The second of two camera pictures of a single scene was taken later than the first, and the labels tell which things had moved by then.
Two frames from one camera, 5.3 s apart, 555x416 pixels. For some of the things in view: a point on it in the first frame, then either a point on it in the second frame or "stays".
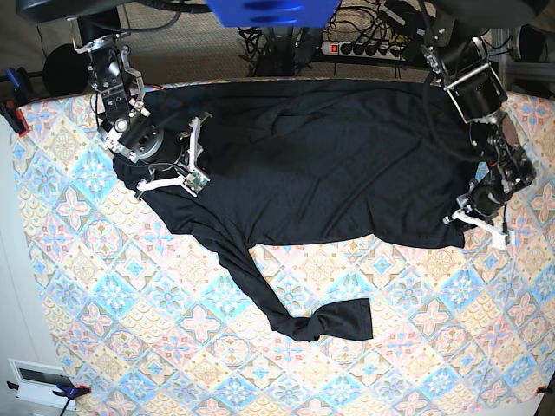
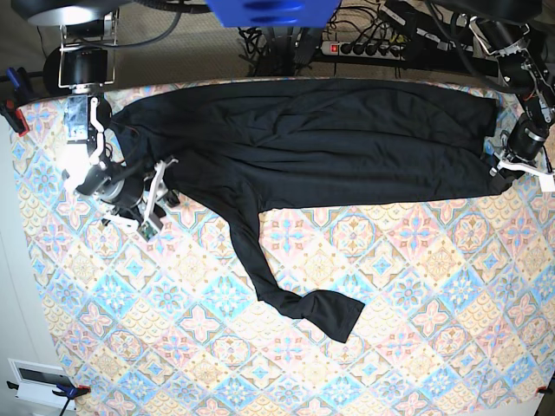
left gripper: x=140 y=139 -> x=122 y=185
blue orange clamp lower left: x=65 y=390 stays
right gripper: x=485 y=197 -> x=527 y=139
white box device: x=37 y=381 stays
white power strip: x=365 y=50 stays
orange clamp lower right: x=544 y=389 stays
